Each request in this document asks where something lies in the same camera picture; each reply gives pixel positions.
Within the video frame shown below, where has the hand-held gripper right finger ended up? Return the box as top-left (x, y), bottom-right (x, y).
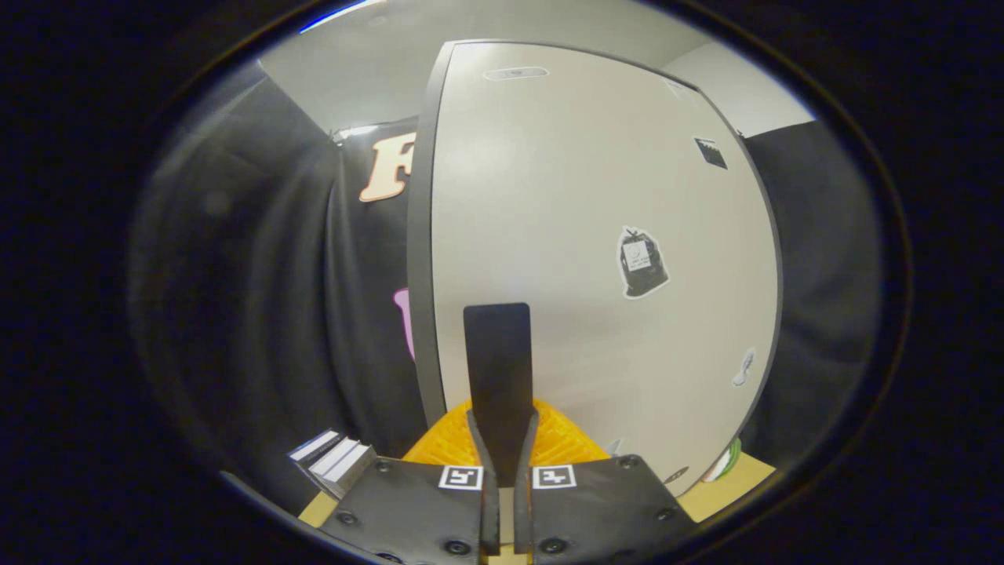
top-left (500, 302), bottom-right (699, 565)

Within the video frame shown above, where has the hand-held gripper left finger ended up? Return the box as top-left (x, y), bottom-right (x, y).
top-left (318, 302), bottom-right (503, 565)

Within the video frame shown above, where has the grey shoe cabinet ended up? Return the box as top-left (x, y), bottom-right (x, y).
top-left (406, 39), bottom-right (460, 428)

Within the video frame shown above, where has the white shoe cabinet door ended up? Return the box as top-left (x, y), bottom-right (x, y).
top-left (430, 41), bottom-right (784, 497)

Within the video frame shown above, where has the grey cover book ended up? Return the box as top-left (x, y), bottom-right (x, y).
top-left (322, 444), bottom-right (378, 500)

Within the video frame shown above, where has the white cover book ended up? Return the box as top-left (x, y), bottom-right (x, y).
top-left (308, 437), bottom-right (359, 483)

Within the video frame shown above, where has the blue cover book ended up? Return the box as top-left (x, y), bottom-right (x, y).
top-left (289, 429), bottom-right (343, 472)

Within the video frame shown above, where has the black backdrop cloth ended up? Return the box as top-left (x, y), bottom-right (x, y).
top-left (129, 63), bottom-right (887, 511)

